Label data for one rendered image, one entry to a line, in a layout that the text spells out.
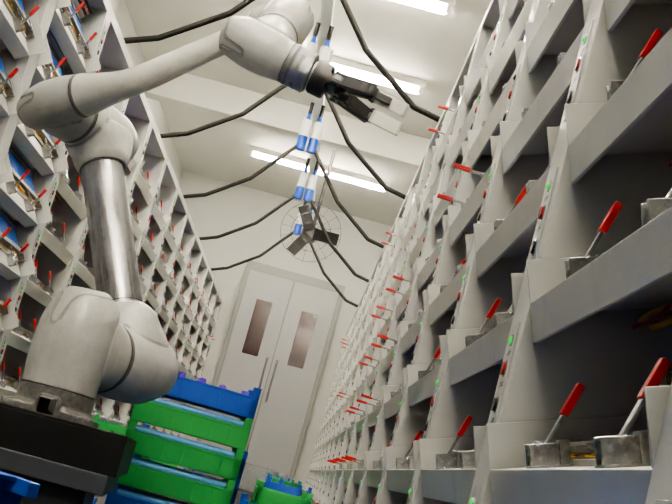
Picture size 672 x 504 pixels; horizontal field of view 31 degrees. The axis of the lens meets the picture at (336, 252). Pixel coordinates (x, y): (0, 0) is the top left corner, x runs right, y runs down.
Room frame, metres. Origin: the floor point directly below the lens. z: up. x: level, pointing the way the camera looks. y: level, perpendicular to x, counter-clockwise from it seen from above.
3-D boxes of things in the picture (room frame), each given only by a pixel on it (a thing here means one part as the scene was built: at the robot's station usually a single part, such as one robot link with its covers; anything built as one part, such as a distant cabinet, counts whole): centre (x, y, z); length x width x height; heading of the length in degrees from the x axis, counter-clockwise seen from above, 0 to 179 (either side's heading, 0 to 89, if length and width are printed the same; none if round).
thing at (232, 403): (3.20, 0.25, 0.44); 0.30 x 0.20 x 0.08; 96
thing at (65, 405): (2.50, 0.47, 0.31); 0.22 x 0.18 x 0.06; 2
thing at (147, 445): (3.20, 0.25, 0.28); 0.30 x 0.20 x 0.08; 96
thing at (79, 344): (2.53, 0.47, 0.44); 0.18 x 0.16 x 0.22; 149
